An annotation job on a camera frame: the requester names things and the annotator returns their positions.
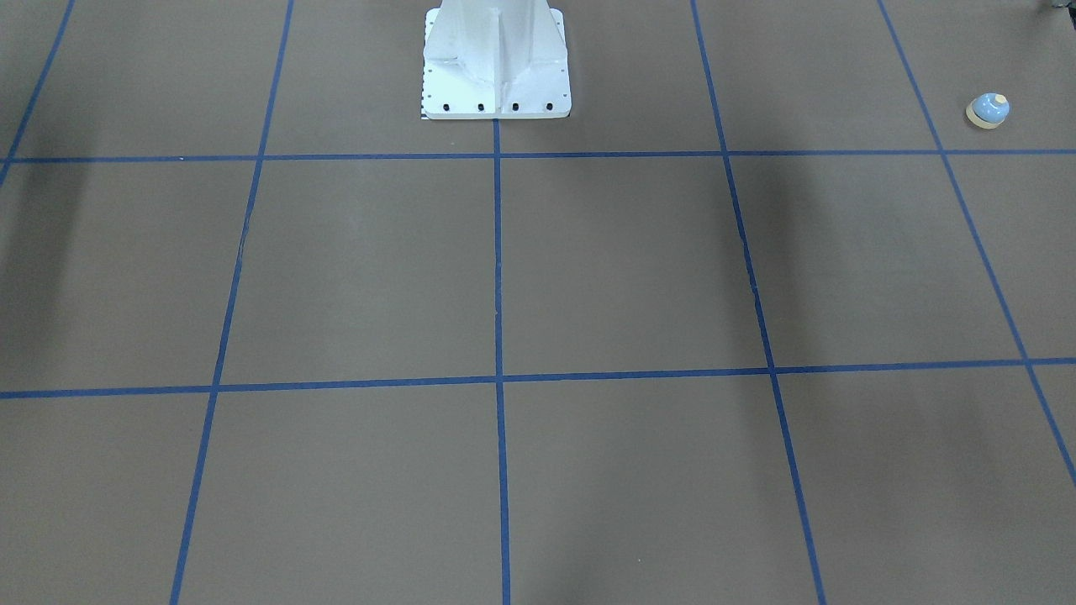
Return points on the blue desk bell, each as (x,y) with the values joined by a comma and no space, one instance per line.
(988,111)

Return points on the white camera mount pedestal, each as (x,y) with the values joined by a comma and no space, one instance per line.
(486,60)

